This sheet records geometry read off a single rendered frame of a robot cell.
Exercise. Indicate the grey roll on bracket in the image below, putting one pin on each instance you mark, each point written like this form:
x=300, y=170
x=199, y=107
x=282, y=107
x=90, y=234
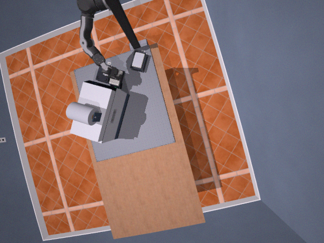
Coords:
x=81, y=113

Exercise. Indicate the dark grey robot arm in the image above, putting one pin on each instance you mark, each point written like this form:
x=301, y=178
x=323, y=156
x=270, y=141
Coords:
x=88, y=8

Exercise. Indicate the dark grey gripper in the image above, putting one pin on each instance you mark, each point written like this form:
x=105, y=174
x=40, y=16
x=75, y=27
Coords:
x=113, y=74

